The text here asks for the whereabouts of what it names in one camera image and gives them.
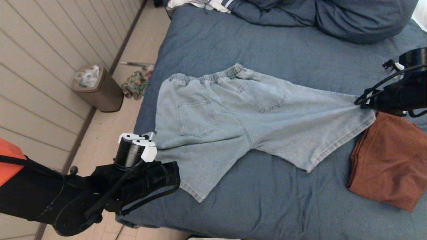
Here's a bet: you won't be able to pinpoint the white pillow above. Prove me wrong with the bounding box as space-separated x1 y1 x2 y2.
410 0 427 34

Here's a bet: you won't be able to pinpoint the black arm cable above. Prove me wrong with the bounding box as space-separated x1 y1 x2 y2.
354 63 427 118
0 155 79 180

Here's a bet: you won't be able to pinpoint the rust brown shorts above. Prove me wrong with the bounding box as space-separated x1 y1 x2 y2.
346 112 427 212

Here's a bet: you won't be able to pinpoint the clear plastic bin liner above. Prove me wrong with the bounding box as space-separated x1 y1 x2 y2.
74 65 100 88

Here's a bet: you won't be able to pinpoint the white striped garment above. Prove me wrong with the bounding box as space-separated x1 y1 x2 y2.
166 0 238 14

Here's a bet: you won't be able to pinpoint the blue pillow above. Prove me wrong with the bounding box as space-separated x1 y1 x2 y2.
314 0 417 45

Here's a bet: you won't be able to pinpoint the brown metal trash bin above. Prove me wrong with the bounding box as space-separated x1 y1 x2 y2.
71 65 124 113

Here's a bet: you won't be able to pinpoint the crumpled blue blanket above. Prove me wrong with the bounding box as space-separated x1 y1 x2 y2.
230 0 317 28

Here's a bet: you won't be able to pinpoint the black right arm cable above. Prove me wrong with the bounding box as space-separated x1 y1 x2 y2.
354 63 427 118

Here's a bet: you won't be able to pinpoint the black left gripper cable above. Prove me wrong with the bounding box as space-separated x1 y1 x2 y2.
118 165 180 216

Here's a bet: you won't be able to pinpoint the multicoloured cloth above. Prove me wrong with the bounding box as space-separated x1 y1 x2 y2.
121 71 154 100

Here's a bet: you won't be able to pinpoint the blue bed cover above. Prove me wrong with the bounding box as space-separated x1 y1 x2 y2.
115 5 427 240

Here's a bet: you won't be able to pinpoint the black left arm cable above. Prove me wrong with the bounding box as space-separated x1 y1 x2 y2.
0 155 79 180

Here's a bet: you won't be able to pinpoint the silver metal object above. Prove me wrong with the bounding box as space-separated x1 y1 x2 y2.
120 62 155 71

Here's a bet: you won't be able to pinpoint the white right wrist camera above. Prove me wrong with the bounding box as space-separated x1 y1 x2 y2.
383 59 406 80

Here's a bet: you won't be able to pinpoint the light blue denim shorts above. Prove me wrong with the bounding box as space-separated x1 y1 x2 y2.
154 63 377 203

